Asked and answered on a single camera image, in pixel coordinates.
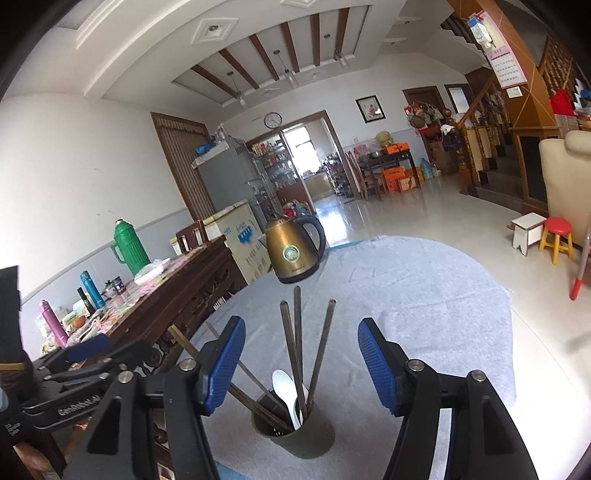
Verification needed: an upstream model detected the small white stool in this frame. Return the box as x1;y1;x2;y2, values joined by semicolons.
511;213;548;256

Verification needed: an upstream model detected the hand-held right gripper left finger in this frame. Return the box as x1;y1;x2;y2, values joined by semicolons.
62;316;247;480

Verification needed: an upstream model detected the dark wooden side table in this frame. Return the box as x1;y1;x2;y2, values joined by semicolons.
358;150;423;199

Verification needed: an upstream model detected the large orange box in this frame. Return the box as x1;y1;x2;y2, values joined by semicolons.
382;167;419;192

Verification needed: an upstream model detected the pink wall calendar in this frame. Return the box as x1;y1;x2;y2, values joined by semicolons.
466;11;528;89

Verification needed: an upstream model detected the dark brown chopstick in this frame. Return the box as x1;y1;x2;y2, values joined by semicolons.
204;322;280;409
294;286;305;402
306;299;337;418
167;325;294;432
279;300;309;421

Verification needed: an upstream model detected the carved wooden table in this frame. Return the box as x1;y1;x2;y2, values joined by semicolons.
41;235;247;370

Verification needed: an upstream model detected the beige armchair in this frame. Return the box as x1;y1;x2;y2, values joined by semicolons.
539;130;591;250

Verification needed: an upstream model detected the brown wooden door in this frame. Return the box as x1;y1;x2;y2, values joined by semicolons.
151;112;218;232

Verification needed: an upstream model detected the black framed picture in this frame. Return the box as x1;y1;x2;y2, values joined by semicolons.
355;95;385;124

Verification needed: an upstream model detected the pink drink bottle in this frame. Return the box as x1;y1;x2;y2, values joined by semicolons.
38;300;69;347

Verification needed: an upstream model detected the white printed cardboard box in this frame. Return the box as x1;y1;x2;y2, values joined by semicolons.
225;217;273;285

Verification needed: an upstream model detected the wooden chair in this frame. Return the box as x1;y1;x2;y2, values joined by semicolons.
174;220;208;254

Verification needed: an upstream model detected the wooden staircase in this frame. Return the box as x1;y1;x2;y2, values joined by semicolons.
466;138;550;213

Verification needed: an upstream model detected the red and yellow stool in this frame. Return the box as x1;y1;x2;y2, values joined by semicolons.
539;217;574;265

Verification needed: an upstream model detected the green thermos flask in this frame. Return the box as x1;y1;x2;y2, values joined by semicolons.
110;220;151;276

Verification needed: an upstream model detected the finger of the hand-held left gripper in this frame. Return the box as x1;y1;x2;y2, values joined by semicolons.
23;342;155;430
34;333;112;378

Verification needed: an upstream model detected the blue drink bottle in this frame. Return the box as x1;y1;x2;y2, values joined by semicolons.
79;271;103;310

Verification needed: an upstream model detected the white plastic spoon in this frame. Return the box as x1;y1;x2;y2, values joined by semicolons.
271;369;303;430

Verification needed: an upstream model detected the clear plastic bag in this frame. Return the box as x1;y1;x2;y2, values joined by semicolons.
134;258;171;284

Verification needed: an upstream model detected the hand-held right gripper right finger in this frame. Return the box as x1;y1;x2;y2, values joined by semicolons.
358;316;539;480

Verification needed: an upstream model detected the red tipped stick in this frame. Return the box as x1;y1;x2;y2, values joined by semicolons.
569;228;591;302

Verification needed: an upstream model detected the golden electric kettle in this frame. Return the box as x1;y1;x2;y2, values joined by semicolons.
264;213;326;284

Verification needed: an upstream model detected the red gift bag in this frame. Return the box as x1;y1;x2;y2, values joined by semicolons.
549;89;575;116

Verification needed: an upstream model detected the person's left forearm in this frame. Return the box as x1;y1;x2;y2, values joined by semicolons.
0;348;35;404

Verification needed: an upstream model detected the dark cylindrical utensil holder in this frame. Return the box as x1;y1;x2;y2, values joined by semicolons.
250;396;335;460

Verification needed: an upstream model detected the grey refrigerator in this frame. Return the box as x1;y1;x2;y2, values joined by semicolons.
193;137;278;217

